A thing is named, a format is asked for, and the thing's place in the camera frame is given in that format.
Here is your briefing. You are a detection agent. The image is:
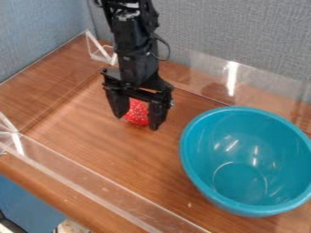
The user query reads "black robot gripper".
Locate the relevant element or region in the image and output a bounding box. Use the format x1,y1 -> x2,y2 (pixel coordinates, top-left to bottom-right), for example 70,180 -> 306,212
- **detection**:
102,52 -> 174,131

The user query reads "red toy strawberry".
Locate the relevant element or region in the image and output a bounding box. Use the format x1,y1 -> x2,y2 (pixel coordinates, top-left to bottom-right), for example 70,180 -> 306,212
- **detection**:
126,99 -> 150,126

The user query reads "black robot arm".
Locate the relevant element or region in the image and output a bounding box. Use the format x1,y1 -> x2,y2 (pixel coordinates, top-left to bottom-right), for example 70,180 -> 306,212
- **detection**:
93,0 -> 174,130

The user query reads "blue plastic bowl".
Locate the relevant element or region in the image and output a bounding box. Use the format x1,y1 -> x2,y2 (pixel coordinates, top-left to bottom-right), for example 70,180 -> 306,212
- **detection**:
179,106 -> 311,218

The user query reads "clear acrylic back barrier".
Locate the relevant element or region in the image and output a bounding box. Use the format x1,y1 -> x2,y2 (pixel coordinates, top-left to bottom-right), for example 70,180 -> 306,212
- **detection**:
161,50 -> 311,125

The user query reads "clear acrylic barrier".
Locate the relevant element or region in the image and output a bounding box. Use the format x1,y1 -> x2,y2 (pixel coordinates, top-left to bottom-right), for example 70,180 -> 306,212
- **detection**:
7,134 -> 210,233
161,50 -> 311,125

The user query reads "clear acrylic front barrier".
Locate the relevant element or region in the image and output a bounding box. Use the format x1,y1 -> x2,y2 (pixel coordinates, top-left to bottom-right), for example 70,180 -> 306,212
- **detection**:
7,134 -> 210,233

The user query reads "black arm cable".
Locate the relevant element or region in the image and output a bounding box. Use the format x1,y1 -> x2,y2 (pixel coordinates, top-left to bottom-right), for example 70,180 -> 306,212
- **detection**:
153,32 -> 173,62

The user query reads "clear acrylic corner bracket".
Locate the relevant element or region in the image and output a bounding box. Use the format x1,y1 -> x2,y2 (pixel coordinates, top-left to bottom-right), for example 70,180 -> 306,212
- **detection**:
86,30 -> 118,66

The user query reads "clear acrylic left bracket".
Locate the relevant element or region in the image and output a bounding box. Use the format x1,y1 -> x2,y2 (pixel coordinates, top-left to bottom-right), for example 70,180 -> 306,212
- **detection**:
0,111 -> 26,156

